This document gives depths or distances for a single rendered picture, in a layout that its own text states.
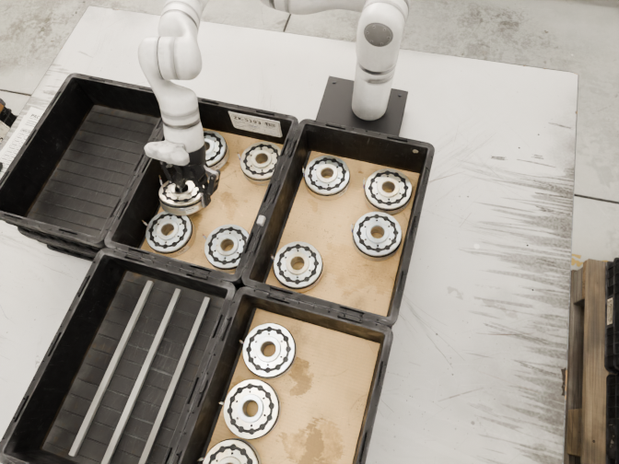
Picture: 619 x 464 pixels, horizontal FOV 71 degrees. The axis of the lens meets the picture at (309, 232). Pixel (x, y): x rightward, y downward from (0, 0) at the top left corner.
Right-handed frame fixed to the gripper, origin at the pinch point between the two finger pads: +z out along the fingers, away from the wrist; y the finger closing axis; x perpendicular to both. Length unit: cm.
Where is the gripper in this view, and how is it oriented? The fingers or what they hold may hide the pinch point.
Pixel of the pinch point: (194, 196)
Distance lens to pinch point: 100.7
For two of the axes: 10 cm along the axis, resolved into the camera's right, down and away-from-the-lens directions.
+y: -9.3, -2.9, 2.3
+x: -3.7, 6.4, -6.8
